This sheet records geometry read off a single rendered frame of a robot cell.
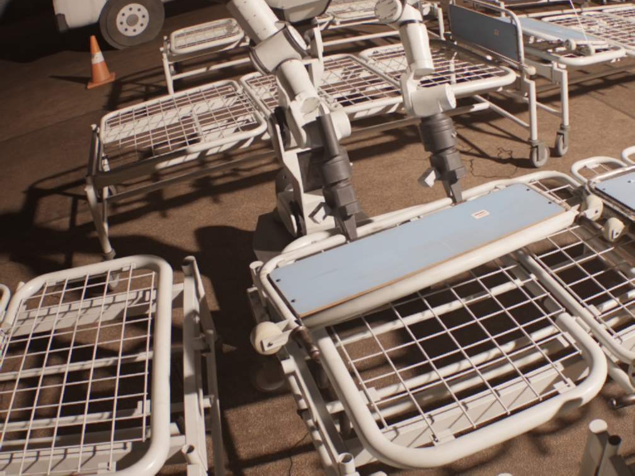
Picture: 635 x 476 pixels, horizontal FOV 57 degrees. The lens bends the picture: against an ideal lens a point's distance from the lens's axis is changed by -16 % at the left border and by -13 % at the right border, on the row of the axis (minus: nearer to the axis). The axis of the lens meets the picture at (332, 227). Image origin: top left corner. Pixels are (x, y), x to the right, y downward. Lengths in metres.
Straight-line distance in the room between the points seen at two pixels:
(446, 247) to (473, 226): 0.11
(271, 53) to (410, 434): 0.95
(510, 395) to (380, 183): 2.00
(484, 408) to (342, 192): 0.58
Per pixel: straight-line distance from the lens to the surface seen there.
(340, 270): 1.43
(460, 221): 1.57
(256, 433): 1.98
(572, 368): 1.44
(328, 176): 1.52
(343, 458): 1.24
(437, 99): 1.64
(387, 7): 1.72
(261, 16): 1.69
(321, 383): 1.67
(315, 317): 1.30
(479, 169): 3.28
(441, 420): 1.31
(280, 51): 1.65
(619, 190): 1.89
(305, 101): 1.59
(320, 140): 1.53
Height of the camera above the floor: 1.40
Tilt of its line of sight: 29 degrees down
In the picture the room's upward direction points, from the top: 9 degrees counter-clockwise
